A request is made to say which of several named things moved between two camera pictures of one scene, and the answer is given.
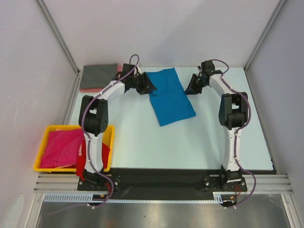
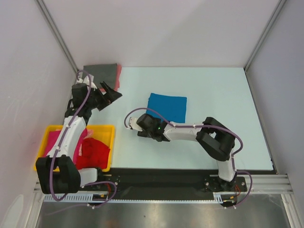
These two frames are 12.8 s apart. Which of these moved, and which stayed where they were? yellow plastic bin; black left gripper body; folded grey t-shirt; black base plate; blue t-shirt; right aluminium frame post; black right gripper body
Moved: black left gripper body; black right gripper body; blue t-shirt
Stayed: black base plate; folded grey t-shirt; right aluminium frame post; yellow plastic bin
